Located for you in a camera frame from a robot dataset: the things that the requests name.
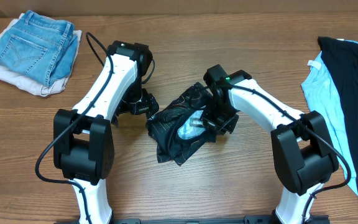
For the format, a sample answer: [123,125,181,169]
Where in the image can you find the folded white cloth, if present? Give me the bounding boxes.
[0,13,82,97]

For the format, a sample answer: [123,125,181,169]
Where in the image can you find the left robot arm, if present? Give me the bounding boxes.
[53,40,159,223]

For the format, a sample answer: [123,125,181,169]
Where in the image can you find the black printed cycling jersey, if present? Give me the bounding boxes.
[146,82,226,166]

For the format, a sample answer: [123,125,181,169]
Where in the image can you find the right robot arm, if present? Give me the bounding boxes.
[201,65,339,223]

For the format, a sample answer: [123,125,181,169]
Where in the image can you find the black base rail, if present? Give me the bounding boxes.
[54,213,331,224]

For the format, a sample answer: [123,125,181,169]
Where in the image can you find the folded blue denim jeans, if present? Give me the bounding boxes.
[0,10,78,87]

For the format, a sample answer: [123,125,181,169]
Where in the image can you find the light blue t-shirt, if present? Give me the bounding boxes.
[301,53,358,195]

